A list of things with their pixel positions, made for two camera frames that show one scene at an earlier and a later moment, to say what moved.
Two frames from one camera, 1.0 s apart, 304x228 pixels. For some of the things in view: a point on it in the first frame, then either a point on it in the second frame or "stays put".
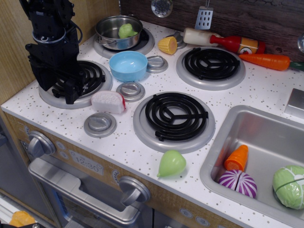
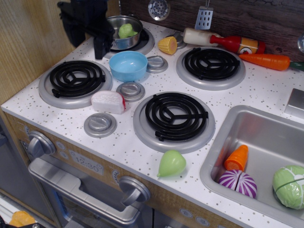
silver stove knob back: x=156 y=64 stays put
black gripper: x=57 y=68 -> x=90 y=16
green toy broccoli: x=126 y=31 stays put
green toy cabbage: x=288 y=186 stays put
